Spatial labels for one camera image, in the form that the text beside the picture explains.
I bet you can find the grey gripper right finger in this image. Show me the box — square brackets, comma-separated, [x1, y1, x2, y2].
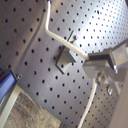
[89, 38, 128, 70]

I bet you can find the aluminium frame rail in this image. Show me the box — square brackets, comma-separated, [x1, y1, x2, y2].
[0, 85, 21, 128]

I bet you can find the corner mounting screw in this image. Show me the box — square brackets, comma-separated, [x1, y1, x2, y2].
[16, 74, 22, 80]

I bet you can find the grey perforated breadboard plate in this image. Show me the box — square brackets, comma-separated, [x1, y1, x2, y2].
[0, 0, 128, 128]

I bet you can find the white cable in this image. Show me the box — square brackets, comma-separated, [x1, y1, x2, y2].
[44, 0, 99, 128]

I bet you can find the blue block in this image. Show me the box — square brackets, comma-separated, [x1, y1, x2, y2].
[0, 70, 17, 103]

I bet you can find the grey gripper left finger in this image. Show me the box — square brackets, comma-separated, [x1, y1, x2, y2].
[83, 61, 127, 95]

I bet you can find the metal cable clip bracket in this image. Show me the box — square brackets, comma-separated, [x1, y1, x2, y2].
[56, 31, 78, 73]

